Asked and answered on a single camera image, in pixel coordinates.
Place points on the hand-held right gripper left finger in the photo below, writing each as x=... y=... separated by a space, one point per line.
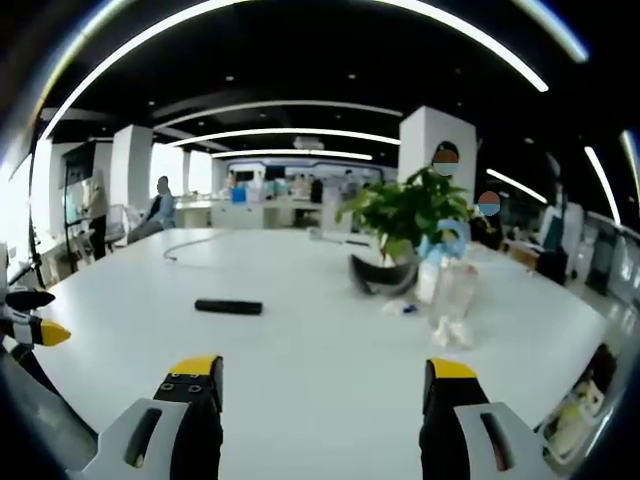
x=165 y=425

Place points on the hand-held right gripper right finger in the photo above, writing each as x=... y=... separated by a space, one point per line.
x=475 y=430

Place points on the black remote control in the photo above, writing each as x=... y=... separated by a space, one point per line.
x=228 y=306

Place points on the black tripod stand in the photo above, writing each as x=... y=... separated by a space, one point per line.
x=37 y=250

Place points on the bin with crumpled waste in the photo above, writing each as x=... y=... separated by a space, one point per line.
x=580 y=405

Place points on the clear plastic bag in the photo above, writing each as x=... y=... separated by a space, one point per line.
x=450 y=300

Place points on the small blue object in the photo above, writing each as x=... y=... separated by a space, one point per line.
x=410 y=308

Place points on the white pillar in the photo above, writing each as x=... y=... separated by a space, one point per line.
x=425 y=145
x=131 y=175

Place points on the black curved plant pot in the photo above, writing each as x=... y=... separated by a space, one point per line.
x=382 y=277

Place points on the blue white tape holder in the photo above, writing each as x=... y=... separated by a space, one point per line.
x=447 y=242

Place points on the white office counter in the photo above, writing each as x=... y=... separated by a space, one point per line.
x=240 y=212

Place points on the green potted plant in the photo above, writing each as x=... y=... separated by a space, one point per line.
x=407 y=210

